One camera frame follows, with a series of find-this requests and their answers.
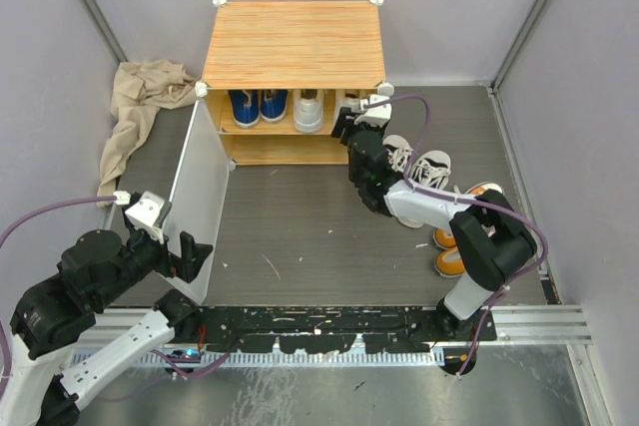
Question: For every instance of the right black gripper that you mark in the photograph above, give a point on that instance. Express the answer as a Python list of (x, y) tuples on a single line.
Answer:
[(340, 126)]

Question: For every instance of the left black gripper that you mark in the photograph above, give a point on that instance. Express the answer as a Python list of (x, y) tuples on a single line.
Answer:
[(192, 258)]

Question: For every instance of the white leather sneaker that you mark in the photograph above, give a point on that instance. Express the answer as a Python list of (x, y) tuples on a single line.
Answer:
[(348, 98), (308, 110)]

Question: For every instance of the frosted white cabinet door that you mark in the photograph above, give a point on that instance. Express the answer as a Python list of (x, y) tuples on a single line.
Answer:
[(200, 183)]

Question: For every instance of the blue canvas sneaker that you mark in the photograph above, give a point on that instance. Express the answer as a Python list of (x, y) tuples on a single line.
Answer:
[(274, 105), (245, 107)]

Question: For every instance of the orange canvas sneaker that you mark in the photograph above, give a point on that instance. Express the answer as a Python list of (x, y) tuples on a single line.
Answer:
[(448, 262), (482, 188)]

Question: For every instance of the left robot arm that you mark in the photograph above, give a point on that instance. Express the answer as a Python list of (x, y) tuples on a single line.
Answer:
[(50, 317)]

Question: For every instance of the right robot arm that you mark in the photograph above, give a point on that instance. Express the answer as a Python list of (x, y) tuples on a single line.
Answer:
[(493, 241)]

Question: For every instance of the wood-grain shoe cabinet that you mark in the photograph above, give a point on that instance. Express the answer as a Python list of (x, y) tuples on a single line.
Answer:
[(290, 45)]

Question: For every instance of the beige crumpled cloth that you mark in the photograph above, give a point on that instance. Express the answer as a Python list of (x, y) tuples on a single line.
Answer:
[(140, 91)]

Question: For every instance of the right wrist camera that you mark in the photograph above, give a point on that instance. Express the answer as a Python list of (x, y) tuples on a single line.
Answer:
[(374, 111)]

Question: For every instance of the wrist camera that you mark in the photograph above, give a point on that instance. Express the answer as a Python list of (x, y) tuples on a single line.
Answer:
[(374, 111), (148, 212)]

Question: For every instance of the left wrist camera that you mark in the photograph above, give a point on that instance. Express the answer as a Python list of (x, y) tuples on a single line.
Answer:
[(148, 212)]

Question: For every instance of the black mounting base rail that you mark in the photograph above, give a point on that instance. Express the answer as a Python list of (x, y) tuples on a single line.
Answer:
[(314, 330)]

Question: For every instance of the aluminium frame post right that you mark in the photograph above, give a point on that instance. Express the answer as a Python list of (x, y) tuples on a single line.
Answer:
[(530, 22)]

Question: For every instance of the aluminium frame post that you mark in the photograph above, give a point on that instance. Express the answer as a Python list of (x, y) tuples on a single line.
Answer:
[(530, 22), (104, 29)]

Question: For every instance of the aluminium frame post left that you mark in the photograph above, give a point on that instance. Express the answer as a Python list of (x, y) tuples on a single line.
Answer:
[(104, 29)]

